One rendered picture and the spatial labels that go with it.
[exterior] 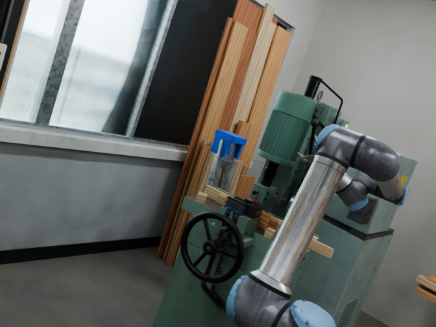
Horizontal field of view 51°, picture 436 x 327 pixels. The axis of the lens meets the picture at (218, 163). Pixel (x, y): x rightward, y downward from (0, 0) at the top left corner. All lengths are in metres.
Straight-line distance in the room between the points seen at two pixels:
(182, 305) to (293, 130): 0.95
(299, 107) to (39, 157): 1.57
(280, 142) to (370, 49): 2.62
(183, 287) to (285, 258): 0.81
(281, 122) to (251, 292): 0.83
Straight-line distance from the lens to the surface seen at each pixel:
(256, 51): 3.86
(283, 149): 2.05
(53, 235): 3.21
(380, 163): 1.56
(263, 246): 2.00
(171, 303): 2.27
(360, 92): 4.47
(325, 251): 2.08
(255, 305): 1.50
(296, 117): 2.03
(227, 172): 3.10
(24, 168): 2.87
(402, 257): 4.30
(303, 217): 1.51
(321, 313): 1.52
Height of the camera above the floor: 1.44
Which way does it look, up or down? 9 degrees down
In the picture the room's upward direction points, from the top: 20 degrees clockwise
